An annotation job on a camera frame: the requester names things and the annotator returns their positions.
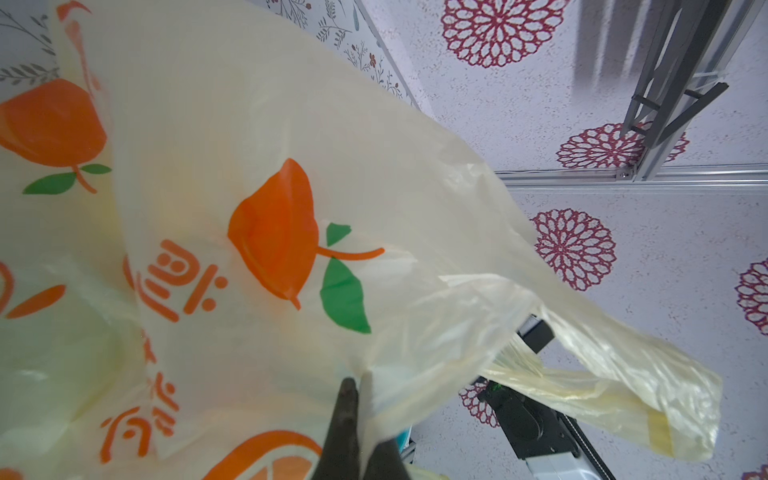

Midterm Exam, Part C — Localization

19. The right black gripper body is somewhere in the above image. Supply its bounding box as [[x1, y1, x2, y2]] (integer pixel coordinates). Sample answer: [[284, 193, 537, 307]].
[[476, 314, 616, 480]]

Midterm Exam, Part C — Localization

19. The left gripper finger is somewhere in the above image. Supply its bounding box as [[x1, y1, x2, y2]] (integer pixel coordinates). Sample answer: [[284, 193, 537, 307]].
[[311, 378, 361, 480]]

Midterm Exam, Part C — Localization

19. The cream plastic bag orange print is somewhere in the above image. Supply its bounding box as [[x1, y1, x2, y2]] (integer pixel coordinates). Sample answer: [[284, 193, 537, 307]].
[[1, 1, 722, 479]]

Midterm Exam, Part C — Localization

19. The grey slotted wall shelf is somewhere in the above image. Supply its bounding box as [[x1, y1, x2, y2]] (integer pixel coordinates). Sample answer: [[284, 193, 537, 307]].
[[621, 1, 766, 183]]

